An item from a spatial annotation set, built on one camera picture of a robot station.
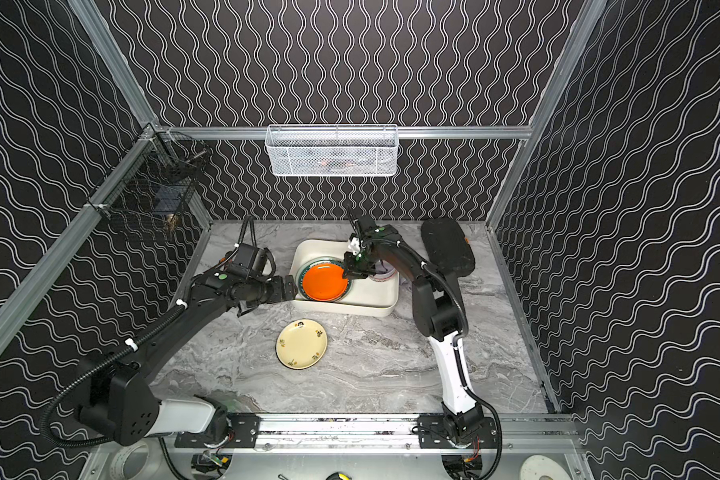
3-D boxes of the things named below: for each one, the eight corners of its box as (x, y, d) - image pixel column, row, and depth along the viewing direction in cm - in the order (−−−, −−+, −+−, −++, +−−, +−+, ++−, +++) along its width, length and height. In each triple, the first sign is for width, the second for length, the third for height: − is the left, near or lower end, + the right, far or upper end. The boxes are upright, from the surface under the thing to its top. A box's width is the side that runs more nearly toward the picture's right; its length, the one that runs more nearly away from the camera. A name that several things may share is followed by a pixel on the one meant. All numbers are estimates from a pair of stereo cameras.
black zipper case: (429, 275, 107) (432, 264, 102) (420, 230, 122) (423, 218, 117) (471, 275, 107) (476, 264, 102) (457, 230, 122) (461, 218, 117)
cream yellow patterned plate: (272, 370, 86) (270, 367, 84) (282, 321, 96) (280, 318, 94) (325, 369, 86) (324, 367, 84) (328, 321, 96) (328, 318, 94)
